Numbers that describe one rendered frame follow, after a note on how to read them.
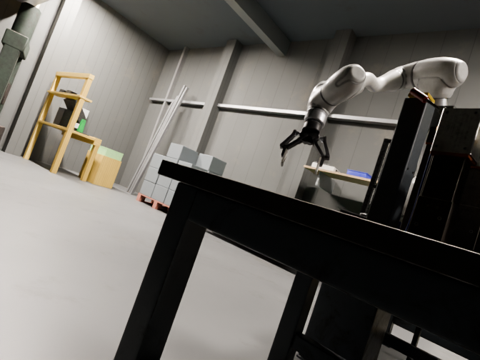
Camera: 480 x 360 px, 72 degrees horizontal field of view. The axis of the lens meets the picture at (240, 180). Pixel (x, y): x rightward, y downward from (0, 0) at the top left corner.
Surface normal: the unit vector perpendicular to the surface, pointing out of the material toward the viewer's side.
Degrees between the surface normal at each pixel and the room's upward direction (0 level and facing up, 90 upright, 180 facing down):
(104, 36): 90
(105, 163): 90
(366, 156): 90
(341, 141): 90
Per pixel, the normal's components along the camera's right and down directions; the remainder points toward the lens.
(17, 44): 0.53, 0.13
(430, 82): -0.85, 0.22
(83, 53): 0.72, 0.22
